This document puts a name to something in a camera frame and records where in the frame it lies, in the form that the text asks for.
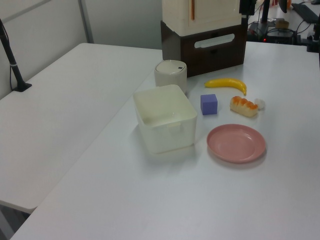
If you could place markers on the dark robot gripper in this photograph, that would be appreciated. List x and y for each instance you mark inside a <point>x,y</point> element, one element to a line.
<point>247,6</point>

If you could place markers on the small white round trash can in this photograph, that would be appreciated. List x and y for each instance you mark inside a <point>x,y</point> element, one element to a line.
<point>170,75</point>

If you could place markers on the black monitor stand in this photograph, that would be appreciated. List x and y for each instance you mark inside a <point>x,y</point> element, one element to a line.
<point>265,11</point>

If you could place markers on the black electronics box red light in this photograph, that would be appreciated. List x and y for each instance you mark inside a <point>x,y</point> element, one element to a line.
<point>280,36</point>

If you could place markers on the dark brown drawer box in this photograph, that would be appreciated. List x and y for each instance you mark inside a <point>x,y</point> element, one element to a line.
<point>212,56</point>

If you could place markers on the black keyboard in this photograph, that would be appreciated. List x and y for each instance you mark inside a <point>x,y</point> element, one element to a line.
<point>306,11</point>

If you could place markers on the yellow toy banana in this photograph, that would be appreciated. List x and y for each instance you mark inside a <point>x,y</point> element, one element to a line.
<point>226,83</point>

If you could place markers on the white crumpled paper ball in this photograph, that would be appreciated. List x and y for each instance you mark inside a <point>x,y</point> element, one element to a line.
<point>260,103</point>

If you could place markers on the toy bread with orange glaze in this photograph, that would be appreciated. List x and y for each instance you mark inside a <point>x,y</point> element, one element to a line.
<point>243,107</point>

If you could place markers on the purple foam cube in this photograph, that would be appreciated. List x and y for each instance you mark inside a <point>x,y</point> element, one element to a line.
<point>209,105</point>

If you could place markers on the pink plastic plate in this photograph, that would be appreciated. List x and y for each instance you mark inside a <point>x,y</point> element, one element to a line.
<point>236,143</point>

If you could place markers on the white square plastic storage box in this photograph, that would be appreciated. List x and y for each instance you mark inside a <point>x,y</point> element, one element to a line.
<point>165,120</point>

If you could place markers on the black table clamp mount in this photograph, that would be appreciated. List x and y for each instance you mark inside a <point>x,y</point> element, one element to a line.
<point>314,37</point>

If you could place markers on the black clamped camera pole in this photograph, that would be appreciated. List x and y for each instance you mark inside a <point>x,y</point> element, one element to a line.
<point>10,57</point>

